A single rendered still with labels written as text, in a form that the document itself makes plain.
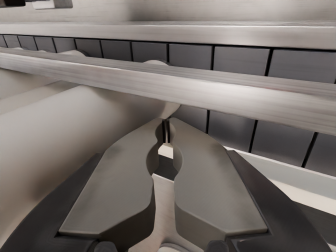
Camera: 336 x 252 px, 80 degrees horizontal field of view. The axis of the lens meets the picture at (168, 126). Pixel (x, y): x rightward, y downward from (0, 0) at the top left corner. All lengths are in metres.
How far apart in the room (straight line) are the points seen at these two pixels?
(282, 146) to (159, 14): 0.17
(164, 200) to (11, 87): 0.20
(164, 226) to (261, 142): 0.21
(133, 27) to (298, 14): 0.13
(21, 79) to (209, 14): 0.17
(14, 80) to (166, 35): 0.12
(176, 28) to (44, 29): 0.17
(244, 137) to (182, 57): 0.08
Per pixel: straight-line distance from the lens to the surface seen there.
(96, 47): 0.23
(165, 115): 0.16
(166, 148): 0.17
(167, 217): 0.31
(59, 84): 0.17
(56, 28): 0.28
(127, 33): 0.20
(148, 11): 0.24
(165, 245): 0.36
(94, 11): 0.30
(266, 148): 0.18
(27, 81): 0.20
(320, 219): 0.25
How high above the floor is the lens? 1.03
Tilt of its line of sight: 48 degrees down
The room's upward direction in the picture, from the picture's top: 132 degrees counter-clockwise
